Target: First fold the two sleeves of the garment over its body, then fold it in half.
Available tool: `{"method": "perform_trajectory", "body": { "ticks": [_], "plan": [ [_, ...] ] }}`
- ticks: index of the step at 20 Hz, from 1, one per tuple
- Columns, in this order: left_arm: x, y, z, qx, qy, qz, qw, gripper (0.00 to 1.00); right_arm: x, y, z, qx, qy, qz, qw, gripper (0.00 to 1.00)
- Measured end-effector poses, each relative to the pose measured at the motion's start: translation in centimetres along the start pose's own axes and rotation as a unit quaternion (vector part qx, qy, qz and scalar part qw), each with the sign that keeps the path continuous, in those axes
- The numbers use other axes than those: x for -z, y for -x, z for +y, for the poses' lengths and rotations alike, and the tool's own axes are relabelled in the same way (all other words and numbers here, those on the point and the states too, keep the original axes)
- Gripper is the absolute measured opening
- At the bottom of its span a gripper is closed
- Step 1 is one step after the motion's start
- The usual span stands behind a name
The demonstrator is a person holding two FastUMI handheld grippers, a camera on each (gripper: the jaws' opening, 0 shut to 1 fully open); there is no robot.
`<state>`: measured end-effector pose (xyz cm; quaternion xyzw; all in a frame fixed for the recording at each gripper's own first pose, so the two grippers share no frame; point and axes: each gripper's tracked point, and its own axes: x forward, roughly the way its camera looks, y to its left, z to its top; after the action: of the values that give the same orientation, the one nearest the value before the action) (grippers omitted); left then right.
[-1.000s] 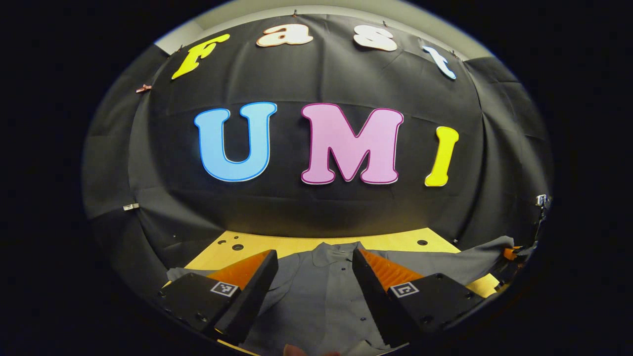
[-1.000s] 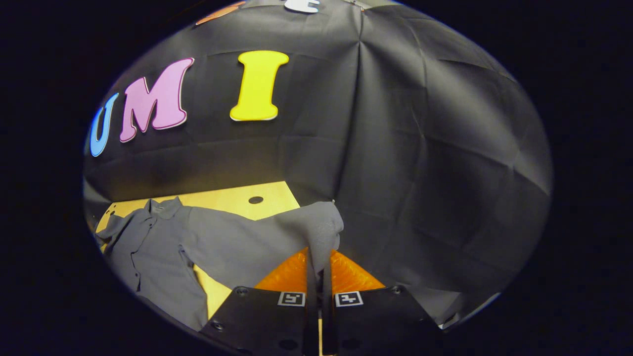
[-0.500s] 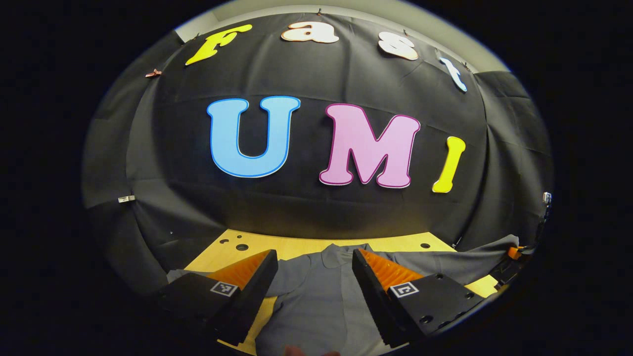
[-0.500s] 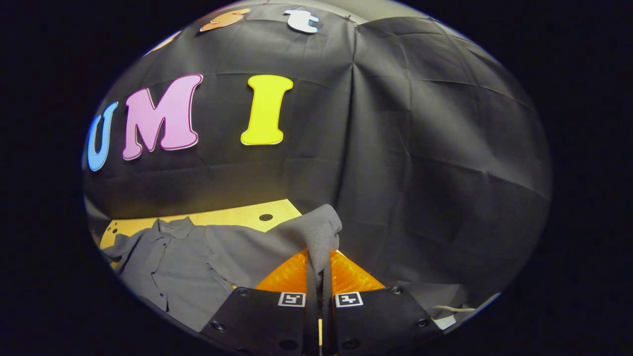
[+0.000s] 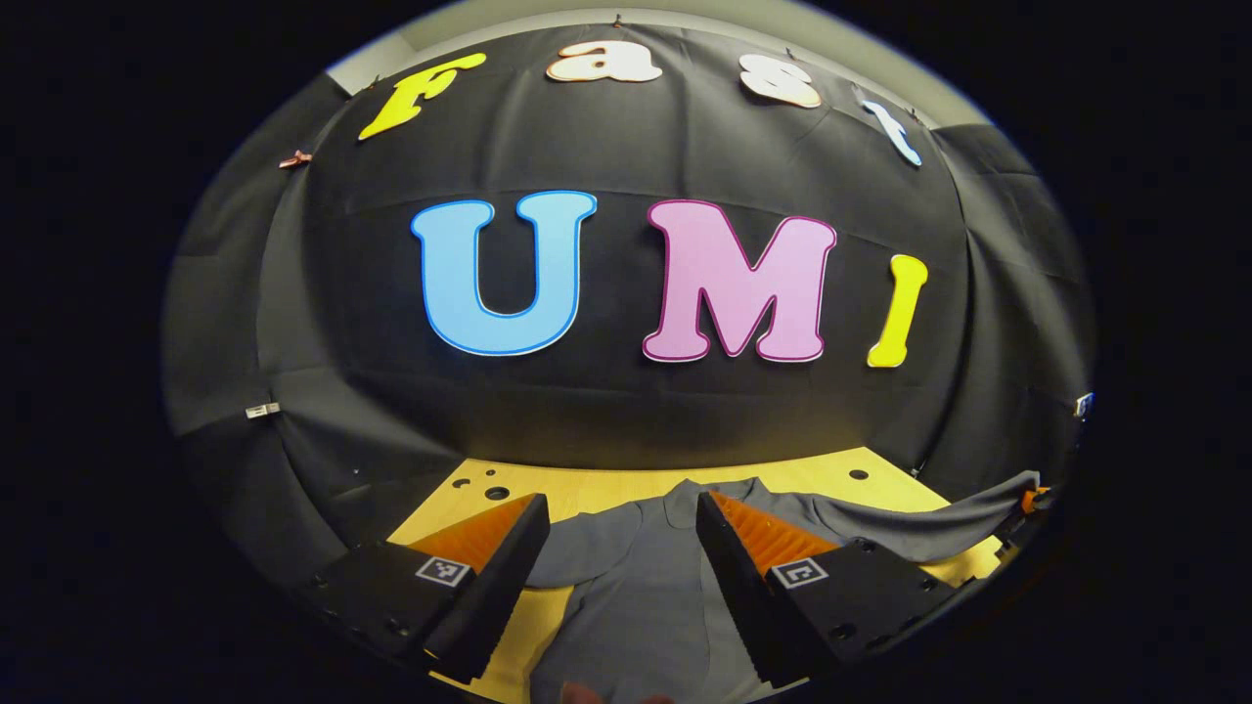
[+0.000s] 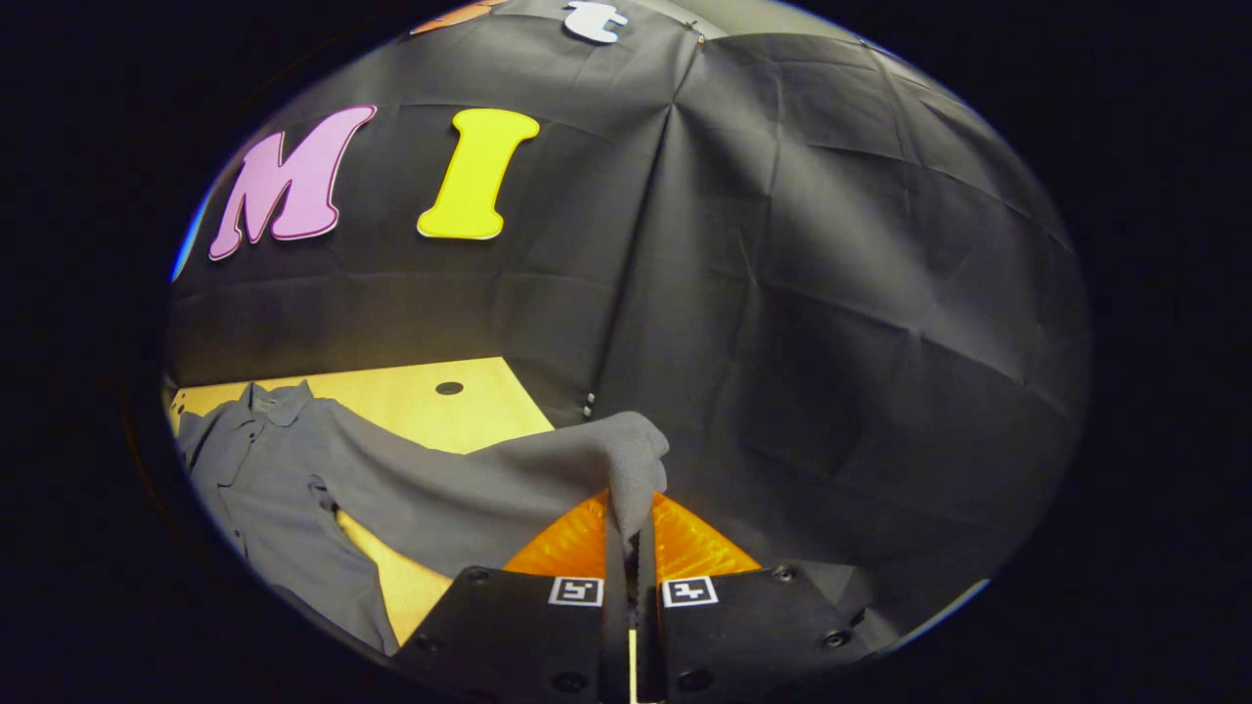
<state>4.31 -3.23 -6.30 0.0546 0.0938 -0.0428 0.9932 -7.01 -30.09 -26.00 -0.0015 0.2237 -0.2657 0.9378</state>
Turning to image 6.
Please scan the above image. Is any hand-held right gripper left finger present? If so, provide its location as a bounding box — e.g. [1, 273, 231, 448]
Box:
[391, 489, 633, 704]

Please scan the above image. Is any grey collared shirt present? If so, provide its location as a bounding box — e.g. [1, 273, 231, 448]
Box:
[176, 381, 671, 656]

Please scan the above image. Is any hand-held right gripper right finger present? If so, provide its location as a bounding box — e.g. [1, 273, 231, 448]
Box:
[636, 492, 873, 704]

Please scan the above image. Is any black backdrop cloth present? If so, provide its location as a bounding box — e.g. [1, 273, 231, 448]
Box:
[161, 0, 1092, 651]

